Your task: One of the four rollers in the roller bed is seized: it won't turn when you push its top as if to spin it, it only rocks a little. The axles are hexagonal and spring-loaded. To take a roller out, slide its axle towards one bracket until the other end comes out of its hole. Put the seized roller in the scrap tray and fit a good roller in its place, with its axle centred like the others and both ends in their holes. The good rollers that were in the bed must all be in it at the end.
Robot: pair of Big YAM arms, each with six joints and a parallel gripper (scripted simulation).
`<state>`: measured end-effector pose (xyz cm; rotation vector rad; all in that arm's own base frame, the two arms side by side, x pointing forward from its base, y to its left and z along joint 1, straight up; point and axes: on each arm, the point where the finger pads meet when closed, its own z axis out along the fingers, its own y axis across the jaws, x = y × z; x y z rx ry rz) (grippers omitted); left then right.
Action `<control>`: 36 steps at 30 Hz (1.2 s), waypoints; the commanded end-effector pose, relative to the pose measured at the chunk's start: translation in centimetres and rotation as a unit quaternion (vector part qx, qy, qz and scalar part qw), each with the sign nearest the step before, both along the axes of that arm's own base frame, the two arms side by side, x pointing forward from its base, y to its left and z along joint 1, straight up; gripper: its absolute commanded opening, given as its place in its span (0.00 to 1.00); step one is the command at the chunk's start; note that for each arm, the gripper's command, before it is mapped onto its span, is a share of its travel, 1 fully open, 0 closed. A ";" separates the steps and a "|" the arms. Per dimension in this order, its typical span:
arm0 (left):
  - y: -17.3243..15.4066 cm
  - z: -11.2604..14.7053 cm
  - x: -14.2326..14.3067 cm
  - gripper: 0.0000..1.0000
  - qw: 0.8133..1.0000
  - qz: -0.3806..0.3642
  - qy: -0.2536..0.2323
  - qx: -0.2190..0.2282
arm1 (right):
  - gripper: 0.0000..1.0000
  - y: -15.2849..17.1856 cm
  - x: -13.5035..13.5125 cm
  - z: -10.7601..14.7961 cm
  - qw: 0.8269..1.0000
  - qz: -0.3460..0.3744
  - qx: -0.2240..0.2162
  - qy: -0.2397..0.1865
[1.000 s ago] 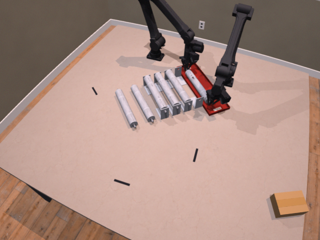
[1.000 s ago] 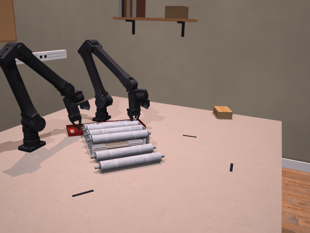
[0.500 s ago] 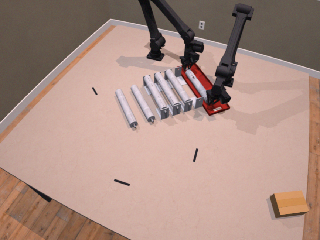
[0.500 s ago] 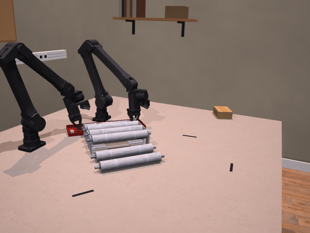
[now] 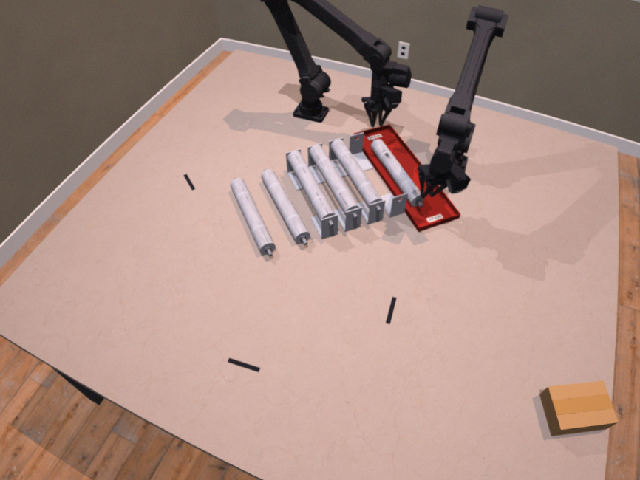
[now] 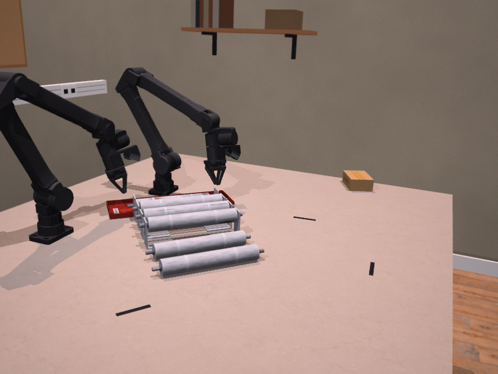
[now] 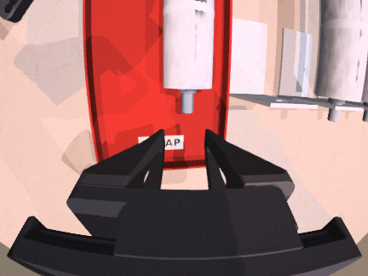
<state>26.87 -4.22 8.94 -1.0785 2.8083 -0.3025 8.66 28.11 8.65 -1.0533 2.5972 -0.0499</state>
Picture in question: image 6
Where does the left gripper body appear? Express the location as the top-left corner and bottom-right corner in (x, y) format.
(204, 146), (227, 168)

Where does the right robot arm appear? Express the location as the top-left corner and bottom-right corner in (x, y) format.
(0, 72), (141, 245)

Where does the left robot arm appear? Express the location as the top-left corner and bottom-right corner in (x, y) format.
(116, 67), (241, 196)

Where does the red scrap tray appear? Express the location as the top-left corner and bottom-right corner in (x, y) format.
(106, 190), (235, 219)

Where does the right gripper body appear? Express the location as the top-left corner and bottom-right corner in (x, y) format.
(102, 151), (127, 179)

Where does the brown cardboard box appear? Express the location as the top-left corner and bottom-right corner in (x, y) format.
(342, 170), (374, 192)

